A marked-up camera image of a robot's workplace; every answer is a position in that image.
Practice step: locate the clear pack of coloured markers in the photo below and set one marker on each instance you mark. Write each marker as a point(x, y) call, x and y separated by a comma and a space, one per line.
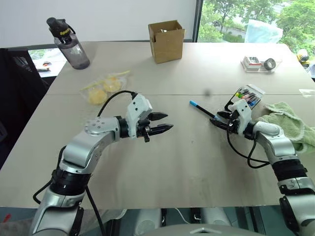
point(253, 97)

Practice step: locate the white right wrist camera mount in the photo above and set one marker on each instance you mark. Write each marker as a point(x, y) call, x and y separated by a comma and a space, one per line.
point(243, 110)

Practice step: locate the clear bag with yellow contents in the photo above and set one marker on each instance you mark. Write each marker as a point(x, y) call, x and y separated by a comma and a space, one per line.
point(108, 86)

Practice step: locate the yellow black object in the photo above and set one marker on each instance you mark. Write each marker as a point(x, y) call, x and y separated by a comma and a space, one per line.
point(303, 57)

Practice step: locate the grey tape roll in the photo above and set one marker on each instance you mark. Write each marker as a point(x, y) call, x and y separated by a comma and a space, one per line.
point(270, 64)

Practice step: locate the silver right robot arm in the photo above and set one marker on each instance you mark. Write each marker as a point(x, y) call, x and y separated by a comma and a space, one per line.
point(280, 145)

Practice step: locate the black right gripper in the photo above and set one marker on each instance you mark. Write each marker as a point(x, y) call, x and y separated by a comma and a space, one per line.
point(234, 123)

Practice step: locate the grey rounded shape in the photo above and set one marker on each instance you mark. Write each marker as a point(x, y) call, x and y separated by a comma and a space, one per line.
point(214, 216)
point(148, 217)

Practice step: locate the pale blue plastic bag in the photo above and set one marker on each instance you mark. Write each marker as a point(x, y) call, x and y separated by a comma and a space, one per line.
point(263, 32)

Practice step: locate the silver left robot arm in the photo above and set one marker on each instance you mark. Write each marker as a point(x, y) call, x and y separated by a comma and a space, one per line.
point(81, 147)

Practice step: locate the grey water bottle black lid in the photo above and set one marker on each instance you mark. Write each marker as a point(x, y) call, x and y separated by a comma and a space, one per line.
point(73, 51)

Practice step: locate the small red white box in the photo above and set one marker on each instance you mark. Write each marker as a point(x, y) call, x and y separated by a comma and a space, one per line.
point(253, 61)

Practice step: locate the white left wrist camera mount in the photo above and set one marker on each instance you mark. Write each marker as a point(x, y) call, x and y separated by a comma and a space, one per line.
point(137, 105)

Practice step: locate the clear plastic tray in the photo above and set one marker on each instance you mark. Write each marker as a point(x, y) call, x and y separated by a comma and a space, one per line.
point(262, 67)

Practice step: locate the dark window frame post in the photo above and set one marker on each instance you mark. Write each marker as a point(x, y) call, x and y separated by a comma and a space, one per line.
point(199, 19)

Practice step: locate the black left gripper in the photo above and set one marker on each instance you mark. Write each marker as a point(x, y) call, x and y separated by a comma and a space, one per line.
point(144, 127)

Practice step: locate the grey robot torso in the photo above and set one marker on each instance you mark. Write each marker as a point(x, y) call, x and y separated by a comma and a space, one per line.
point(201, 231)

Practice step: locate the glossy white side desk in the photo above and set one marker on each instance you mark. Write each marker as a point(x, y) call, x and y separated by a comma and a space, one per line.
point(54, 61)

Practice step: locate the brown cardboard box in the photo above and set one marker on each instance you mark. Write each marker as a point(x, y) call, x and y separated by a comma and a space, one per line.
point(167, 46)

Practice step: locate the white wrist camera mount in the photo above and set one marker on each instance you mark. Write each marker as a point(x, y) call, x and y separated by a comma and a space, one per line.
point(137, 105)
point(243, 110)

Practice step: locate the black mesh chair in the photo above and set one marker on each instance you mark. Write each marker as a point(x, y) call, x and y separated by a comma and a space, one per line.
point(17, 98)

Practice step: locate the green towel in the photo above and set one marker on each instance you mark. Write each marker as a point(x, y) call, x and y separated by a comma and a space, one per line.
point(292, 123)

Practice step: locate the black pen with blue cap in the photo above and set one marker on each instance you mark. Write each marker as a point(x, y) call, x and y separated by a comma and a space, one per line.
point(203, 110)

